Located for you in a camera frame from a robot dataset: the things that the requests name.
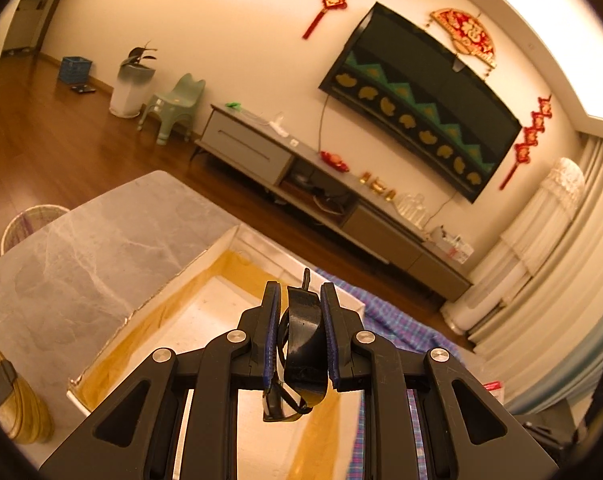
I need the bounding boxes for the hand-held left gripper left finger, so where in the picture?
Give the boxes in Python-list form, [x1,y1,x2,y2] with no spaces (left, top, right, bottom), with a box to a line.
[39,281,283,480]

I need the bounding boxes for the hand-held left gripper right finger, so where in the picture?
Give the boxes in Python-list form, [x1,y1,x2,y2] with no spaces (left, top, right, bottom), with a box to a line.
[320,282,559,480]

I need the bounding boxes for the black sunglasses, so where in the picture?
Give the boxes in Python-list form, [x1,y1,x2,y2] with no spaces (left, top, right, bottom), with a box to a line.
[262,268,329,423]

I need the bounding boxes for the white cardboard box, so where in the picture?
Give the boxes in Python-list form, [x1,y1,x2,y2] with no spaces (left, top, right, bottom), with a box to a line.
[66,225,367,480]

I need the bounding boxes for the blue pink plaid cloth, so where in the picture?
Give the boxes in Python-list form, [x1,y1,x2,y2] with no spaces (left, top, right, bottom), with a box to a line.
[315,267,462,480]

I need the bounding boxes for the grey curtain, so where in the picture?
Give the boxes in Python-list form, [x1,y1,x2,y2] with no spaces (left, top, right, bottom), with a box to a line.
[469,132,603,411]

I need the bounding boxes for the white box of clutter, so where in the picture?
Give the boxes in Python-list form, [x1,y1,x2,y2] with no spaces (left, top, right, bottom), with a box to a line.
[424,225,475,263]

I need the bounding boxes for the group of clear glasses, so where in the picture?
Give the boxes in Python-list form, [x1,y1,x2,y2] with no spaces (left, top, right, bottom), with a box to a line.
[394,192,429,228]

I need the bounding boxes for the red fruit plate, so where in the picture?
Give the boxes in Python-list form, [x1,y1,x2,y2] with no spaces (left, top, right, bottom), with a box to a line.
[320,150,351,172]

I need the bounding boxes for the grey television cabinet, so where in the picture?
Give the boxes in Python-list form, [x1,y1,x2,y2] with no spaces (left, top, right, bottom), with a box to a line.
[194,103,475,303]

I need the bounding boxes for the white standing air conditioner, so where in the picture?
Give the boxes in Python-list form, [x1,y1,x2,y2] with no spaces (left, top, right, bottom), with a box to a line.
[440,157,586,336]

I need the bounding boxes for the white power strip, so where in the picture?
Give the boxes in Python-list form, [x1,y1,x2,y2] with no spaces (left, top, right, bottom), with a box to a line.
[262,112,290,136]

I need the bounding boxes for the yellow glass jar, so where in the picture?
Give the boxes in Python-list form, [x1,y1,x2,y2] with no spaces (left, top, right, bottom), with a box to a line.
[0,339,55,445]

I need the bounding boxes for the green child chair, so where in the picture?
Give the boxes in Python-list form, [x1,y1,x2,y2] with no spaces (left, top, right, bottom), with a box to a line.
[138,73,206,147]

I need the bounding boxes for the wicker waste basket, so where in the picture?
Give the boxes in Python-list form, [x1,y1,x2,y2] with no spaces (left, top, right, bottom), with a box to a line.
[0,204,71,256]

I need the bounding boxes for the white tall bin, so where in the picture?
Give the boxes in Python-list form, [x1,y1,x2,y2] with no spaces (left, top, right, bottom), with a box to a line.
[109,62,157,119]

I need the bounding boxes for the dark leafy plant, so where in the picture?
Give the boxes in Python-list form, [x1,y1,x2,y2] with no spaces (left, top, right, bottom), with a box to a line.
[120,41,158,68]

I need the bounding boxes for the blue plastic crate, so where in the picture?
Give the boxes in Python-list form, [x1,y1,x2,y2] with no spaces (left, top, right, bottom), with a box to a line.
[59,56,93,84]

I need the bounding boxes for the red gold fan decoration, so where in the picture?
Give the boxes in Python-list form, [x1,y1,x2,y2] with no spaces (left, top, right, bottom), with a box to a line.
[424,7,498,71]

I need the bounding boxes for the bright ceiling light panel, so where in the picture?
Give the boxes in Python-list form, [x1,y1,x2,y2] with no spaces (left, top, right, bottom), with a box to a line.
[456,0,603,126]

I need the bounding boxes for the black wall television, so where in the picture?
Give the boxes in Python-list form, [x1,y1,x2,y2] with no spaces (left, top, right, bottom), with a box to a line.
[319,2,523,204]

